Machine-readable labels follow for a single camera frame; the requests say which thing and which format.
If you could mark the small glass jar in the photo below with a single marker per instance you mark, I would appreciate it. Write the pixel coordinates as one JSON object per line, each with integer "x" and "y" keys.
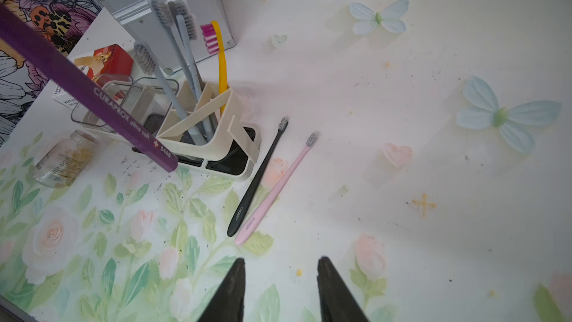
{"x": 66, "y": 160}

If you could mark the cream toothbrush holder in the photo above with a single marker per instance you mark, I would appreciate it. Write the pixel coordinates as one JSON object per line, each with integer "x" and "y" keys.
{"x": 213, "y": 138}

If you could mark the red white small box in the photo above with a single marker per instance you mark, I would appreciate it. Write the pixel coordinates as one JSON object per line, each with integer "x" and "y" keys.
{"x": 104, "y": 64}

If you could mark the black toothbrush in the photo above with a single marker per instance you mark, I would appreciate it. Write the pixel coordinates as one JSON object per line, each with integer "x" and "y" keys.
{"x": 244, "y": 205}

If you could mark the clear cup left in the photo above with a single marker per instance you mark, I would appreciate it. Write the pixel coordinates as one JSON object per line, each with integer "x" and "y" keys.
{"x": 113, "y": 91}

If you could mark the grey toothbrush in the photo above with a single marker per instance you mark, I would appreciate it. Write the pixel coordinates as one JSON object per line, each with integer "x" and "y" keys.
{"x": 185, "y": 23}

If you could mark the pink toothbrush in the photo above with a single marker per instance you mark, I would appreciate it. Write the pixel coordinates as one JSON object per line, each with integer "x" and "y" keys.
{"x": 254, "y": 220}

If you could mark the clear cup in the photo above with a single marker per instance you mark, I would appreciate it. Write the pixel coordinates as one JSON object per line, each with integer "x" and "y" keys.
{"x": 113, "y": 91}
{"x": 148, "y": 104}

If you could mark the light blue toothbrush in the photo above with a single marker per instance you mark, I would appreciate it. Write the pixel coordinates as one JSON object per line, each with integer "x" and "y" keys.
{"x": 148, "y": 66}
{"x": 163, "y": 14}

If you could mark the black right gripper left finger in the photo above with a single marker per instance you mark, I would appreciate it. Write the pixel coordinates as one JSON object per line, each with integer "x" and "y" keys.
{"x": 227, "y": 304}

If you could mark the clear cup right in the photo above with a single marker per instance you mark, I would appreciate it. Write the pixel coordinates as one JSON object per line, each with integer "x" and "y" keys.
{"x": 148, "y": 104}

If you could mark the yellow toothbrush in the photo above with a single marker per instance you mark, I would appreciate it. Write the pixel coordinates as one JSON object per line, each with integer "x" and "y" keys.
{"x": 213, "y": 40}

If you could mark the purple toothbrush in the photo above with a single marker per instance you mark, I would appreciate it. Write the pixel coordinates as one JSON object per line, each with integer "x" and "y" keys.
{"x": 37, "y": 50}

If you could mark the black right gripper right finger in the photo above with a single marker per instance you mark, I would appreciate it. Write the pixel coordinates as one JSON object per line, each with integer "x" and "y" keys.
{"x": 336, "y": 301}

